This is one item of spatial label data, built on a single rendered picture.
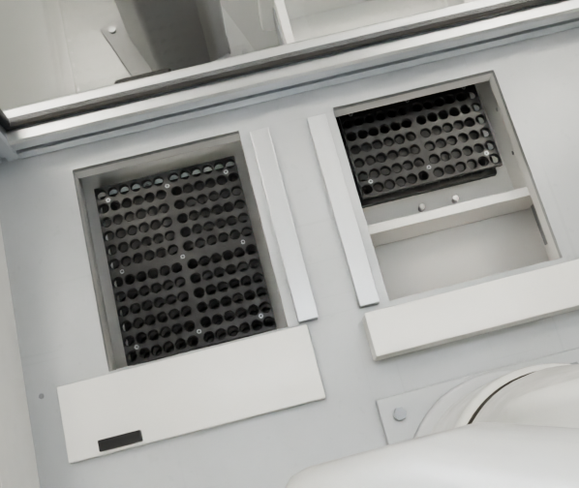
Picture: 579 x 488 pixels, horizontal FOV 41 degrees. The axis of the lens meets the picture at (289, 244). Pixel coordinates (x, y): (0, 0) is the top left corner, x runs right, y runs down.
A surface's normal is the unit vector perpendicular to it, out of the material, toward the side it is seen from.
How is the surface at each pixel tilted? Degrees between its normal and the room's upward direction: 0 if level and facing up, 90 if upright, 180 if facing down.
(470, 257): 0
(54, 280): 0
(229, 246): 0
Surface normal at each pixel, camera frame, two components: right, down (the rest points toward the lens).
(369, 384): -0.02, -0.29
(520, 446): 0.00, -0.90
